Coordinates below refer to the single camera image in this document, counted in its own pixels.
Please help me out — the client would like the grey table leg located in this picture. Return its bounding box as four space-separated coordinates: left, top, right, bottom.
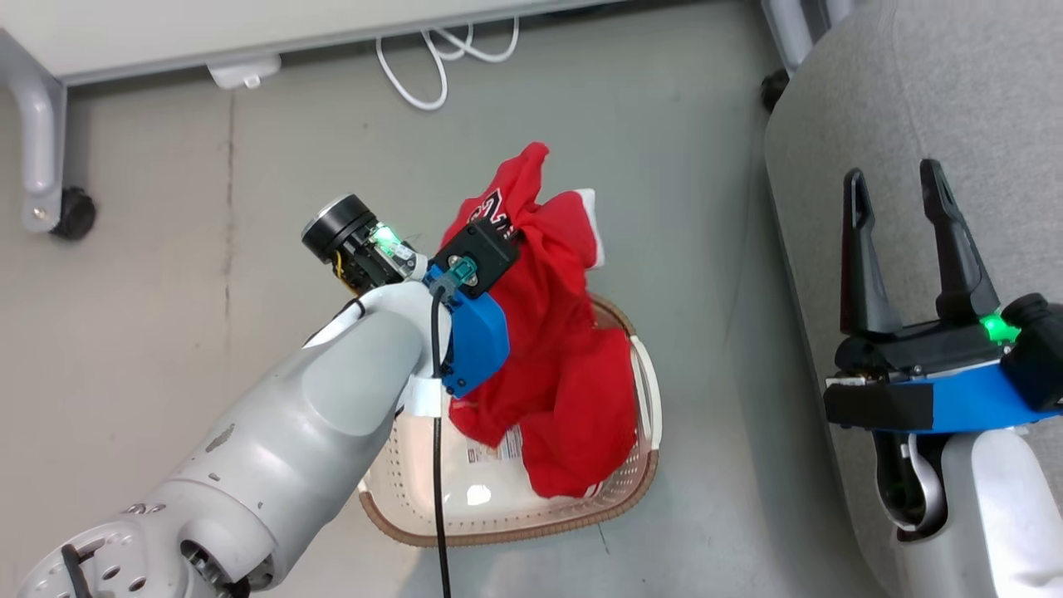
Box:
760 0 856 76
0 29 67 233

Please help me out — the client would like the white power cable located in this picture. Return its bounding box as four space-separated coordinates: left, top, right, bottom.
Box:
375 17 520 111

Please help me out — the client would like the white cable label tag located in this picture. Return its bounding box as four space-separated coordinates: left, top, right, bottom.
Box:
407 375 446 419

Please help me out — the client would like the white power adapter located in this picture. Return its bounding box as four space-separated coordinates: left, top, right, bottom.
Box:
206 55 282 91

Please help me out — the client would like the white table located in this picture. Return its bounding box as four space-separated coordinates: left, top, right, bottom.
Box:
0 0 615 88

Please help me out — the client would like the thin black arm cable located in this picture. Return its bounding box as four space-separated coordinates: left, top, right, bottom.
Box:
428 257 480 598

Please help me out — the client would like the red shirt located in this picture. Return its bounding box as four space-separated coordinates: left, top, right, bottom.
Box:
438 141 639 499

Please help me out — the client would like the white perforated laundry basket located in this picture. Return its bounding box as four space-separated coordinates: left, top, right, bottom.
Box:
357 295 663 547

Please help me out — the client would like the white barcode sticker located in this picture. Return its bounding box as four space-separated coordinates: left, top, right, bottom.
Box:
468 426 524 464

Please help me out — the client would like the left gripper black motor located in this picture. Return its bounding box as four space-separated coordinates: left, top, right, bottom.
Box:
301 194 429 296

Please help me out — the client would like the black caster wheel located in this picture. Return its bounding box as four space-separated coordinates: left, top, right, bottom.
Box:
760 68 790 113
51 187 97 242

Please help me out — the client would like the grey fabric sofa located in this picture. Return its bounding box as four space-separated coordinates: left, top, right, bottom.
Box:
764 0 1063 598

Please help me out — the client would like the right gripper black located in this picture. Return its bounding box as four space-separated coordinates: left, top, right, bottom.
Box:
826 159 1022 385

